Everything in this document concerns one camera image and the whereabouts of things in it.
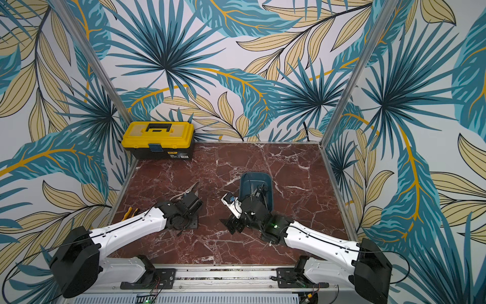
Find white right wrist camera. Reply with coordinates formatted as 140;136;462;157
221;193;242;219

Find cream green kitchen shears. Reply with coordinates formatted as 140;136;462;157
170;182;199;203

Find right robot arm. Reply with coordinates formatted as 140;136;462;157
221;193;392;303

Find yellow black toolbox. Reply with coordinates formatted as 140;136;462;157
121;122;195;160

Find yellow black pliers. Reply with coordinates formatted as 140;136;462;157
122;206;139;221

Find left aluminium corner post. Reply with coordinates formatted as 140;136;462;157
51;0;132;125

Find right aluminium corner post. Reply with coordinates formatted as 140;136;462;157
320;0;398;150

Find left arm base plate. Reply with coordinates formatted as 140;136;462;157
120;269;176;290

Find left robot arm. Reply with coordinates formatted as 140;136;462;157
49;191;203;298

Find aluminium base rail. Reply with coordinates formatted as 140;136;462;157
61;264;371;303

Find teal plastic storage box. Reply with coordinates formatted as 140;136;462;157
239;172;273;211

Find aluminium corner post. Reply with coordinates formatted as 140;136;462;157
320;0;398;150
51;0;132;125

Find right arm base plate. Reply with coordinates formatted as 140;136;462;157
270;267;330;289

